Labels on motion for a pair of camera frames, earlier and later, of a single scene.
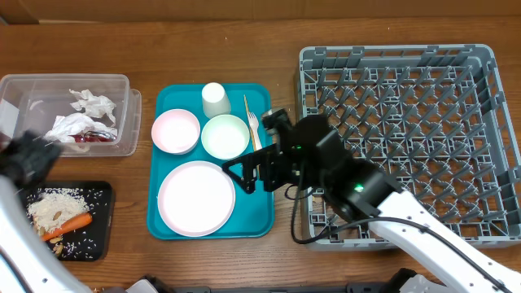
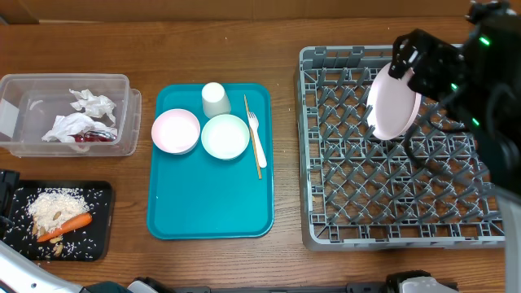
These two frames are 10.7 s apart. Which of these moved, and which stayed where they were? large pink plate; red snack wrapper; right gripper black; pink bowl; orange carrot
Moved: large pink plate; right gripper black
Stayed: orange carrot; pink bowl; red snack wrapper
